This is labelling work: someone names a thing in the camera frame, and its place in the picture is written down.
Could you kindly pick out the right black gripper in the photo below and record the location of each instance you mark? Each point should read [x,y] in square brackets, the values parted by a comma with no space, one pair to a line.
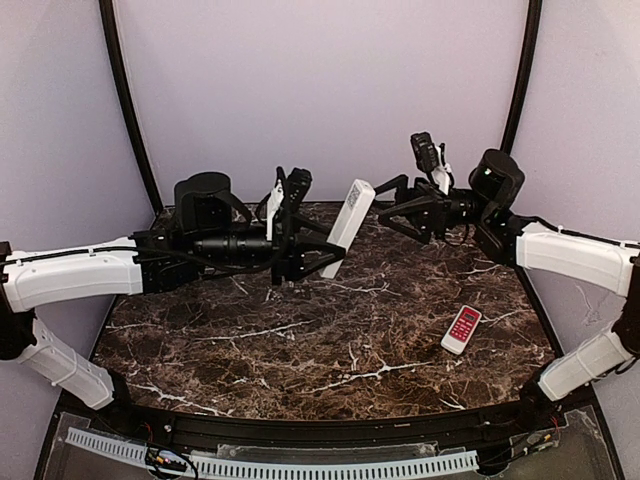
[439,209]

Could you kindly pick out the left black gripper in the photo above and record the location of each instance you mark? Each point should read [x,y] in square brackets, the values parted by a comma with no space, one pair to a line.
[284,245]

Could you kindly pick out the white air conditioner remote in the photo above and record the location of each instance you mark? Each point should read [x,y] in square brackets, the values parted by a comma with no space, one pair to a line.
[352,214]

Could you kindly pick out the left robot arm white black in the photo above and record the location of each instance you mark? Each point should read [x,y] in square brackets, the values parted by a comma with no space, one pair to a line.
[211,234]

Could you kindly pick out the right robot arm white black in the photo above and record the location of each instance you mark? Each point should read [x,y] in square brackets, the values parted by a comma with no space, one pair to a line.
[530,242]

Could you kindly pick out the red white remote control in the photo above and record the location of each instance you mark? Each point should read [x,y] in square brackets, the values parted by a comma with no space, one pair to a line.
[461,330]

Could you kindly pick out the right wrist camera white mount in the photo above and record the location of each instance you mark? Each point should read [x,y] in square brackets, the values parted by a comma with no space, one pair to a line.
[430,160]

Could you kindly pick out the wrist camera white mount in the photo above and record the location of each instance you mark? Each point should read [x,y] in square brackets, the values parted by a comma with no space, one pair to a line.
[430,160]
[286,196]

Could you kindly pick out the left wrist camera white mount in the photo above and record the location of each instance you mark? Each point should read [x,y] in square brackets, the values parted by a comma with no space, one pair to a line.
[286,196]

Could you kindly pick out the right black frame post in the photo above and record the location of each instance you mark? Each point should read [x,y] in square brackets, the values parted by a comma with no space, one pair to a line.
[525,64]

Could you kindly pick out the black frame post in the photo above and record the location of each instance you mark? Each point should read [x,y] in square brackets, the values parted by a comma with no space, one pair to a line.
[128,110]
[525,64]

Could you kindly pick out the black front rail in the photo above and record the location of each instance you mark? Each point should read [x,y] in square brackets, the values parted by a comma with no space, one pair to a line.
[477,426]

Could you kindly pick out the white slotted cable duct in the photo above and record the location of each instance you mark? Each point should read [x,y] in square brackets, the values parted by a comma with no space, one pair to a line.
[411,461]

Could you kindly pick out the left black frame post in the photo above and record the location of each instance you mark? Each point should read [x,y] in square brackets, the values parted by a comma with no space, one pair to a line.
[128,110]

